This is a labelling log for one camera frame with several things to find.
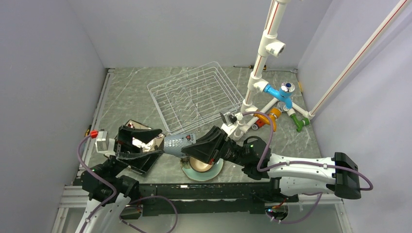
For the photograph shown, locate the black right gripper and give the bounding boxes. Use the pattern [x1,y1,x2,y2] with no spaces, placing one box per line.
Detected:
[181,126,249,167]

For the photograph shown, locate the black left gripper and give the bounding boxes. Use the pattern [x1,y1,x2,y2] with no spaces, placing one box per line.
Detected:
[104,124,164,179]

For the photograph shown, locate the brown patterned ceramic bowl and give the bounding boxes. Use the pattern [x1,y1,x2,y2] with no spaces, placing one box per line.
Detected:
[189,157,213,173]

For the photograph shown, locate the grey dotted ceramic mug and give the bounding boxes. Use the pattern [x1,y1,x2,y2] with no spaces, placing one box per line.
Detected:
[164,133,196,158]

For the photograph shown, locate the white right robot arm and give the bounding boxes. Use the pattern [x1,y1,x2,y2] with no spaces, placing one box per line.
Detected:
[181,126,361,201]

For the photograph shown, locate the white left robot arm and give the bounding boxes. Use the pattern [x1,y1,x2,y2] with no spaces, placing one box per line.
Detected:
[76,124,164,233]

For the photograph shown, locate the brown rectangular floral plate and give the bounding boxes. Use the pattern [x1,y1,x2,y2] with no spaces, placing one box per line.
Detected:
[123,119,163,176]

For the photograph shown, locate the teal flower ceramic plate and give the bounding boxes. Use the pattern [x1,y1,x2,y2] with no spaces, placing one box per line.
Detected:
[180,157,224,182]

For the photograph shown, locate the orange pipe fitting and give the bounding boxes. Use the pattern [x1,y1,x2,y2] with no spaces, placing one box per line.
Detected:
[253,108,281,132]

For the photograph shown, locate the blue pipe valve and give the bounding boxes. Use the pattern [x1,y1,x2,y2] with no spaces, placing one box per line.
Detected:
[263,83,295,110]

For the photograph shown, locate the green pipe fitting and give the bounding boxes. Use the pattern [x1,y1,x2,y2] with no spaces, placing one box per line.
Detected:
[290,114,310,132]

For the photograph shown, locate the white diagonal PVC pipe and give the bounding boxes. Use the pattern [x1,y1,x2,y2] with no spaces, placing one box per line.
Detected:
[307,0,412,119]

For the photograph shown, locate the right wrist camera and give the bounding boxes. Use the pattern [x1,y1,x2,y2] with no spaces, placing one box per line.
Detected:
[220,110,243,136]

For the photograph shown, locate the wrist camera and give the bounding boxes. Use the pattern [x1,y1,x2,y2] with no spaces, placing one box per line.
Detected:
[220,110,243,136]
[89,130,116,156]

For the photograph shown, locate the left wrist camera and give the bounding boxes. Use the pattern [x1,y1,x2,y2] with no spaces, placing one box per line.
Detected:
[89,130,116,156]

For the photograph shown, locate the white wire dish rack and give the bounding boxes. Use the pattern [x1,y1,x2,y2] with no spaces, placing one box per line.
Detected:
[147,61,243,134]

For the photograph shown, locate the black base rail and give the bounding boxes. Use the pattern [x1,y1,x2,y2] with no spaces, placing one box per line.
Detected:
[139,182,299,216]

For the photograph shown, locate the yellow handled screwdriver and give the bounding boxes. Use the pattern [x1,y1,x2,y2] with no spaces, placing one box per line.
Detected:
[233,65,267,71]

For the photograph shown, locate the white PVC pipe frame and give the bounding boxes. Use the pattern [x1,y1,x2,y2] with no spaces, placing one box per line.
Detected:
[232,0,318,141]

